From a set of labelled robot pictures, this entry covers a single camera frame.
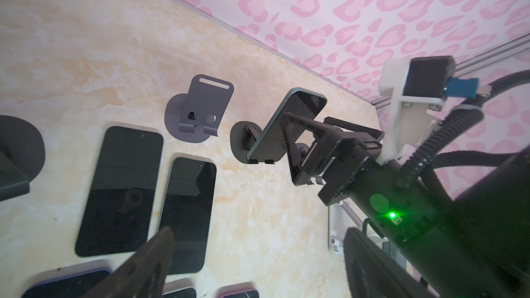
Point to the grey round stand back right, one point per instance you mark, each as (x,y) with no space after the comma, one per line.
(303,150)

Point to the aluminium frame post right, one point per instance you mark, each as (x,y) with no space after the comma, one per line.
(493,56)

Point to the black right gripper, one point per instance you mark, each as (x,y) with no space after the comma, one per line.
(334,159)

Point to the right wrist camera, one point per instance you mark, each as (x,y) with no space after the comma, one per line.
(414,87)

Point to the purple-grey round stand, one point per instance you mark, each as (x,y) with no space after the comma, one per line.
(195,116)

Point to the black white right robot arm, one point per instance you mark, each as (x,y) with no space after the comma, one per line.
(474,246)

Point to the black round stand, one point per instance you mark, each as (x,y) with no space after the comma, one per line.
(22,156)

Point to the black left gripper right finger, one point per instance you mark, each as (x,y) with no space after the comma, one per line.
(372,273)

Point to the dark round stand back middle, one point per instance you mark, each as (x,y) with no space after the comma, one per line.
(243,136)

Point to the white stand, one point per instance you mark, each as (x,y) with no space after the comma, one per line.
(341,217)

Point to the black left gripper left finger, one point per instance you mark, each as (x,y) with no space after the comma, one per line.
(144,273)

